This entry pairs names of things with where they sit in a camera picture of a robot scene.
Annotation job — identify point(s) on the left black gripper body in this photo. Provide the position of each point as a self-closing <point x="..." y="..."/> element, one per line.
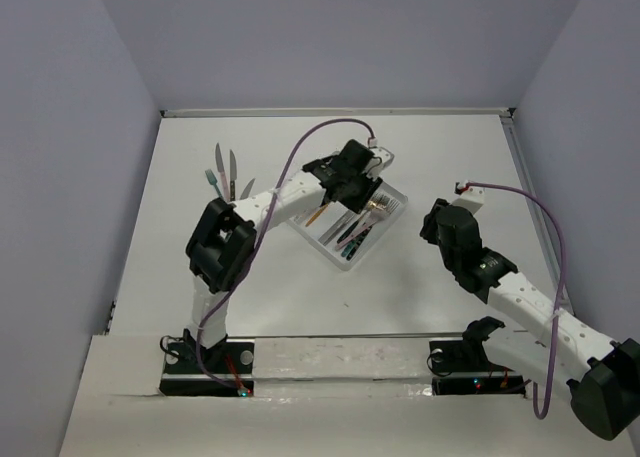
<point x="360" y="188"/>

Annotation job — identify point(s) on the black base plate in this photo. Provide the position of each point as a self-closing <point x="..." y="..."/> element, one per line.
<point x="228" y="369"/>
<point x="461" y="367"/>

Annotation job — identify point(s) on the gold fork black handle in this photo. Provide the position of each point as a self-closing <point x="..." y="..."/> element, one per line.
<point x="370" y="206"/>

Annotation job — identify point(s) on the teal handled silver fork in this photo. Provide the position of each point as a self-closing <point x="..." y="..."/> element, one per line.
<point x="351" y="248"/>

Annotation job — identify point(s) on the teal handled knife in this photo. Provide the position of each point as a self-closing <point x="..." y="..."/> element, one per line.
<point x="247" y="189"/>

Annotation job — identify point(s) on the orange plastic knife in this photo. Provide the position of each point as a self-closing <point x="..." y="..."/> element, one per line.
<point x="315" y="215"/>

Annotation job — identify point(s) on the black handled silver fork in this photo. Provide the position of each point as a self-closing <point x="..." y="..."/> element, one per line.
<point x="377" y="215"/>

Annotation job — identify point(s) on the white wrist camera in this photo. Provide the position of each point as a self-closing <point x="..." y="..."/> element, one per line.
<point x="382" y="159"/>
<point x="468" y="197"/>

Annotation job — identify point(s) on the teal plastic fork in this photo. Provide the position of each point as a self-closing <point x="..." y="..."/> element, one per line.
<point x="213" y="181"/>

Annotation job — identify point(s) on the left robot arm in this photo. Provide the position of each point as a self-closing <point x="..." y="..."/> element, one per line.
<point x="228" y="234"/>

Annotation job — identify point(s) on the pink handled silver fork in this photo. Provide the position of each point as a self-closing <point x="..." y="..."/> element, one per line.
<point x="383" y="201"/>

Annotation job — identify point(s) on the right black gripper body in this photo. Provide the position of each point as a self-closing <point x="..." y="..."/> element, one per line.
<point x="430" y="232"/>

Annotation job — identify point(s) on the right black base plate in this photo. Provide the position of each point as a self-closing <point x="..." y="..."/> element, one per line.
<point x="461" y="367"/>

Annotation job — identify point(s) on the white divided cutlery tray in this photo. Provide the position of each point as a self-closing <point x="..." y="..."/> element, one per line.
<point x="333" y="212"/>

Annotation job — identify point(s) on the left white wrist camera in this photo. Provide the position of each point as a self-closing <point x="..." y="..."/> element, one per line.
<point x="382" y="159"/>

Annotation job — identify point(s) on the pink handled knife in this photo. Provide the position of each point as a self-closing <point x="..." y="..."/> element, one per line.
<point x="222" y="172"/>
<point x="232" y="175"/>

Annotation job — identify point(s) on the all silver fork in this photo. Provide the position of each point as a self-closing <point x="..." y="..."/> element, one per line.
<point x="335" y="228"/>

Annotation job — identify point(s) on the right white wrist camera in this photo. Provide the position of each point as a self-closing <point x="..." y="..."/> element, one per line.
<point x="468" y="197"/>

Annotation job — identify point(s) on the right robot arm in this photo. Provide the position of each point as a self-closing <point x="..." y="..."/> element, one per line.
<point x="600" y="376"/>

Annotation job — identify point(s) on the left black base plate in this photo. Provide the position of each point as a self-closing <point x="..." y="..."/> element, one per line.
<point x="228" y="369"/>

